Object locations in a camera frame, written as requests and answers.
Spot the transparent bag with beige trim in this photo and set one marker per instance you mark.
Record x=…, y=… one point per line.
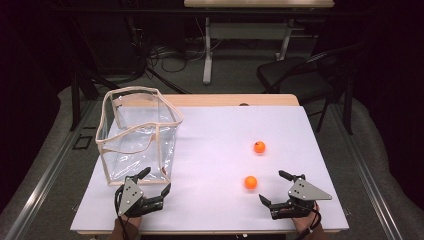
x=106, y=135

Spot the white-legged desk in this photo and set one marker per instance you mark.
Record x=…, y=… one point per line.
x=208, y=50

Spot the person's left hand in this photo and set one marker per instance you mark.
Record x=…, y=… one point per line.
x=131, y=220

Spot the black metal stand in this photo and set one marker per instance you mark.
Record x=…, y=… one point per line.
x=75, y=100

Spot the orange ping-pong ball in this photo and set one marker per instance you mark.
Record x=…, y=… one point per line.
x=259, y=147
x=250, y=182

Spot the black floor socket frame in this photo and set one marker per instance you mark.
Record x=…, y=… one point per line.
x=82, y=142

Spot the aluminium floor rail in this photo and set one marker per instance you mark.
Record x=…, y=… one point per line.
x=43, y=180
x=370, y=180

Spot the person's right hand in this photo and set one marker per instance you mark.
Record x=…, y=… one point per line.
x=305, y=222

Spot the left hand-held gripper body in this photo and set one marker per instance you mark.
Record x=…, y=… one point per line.
x=130, y=195

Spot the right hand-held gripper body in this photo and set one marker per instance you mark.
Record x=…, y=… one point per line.
x=305, y=192

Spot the black chair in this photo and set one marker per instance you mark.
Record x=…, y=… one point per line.
x=296, y=78

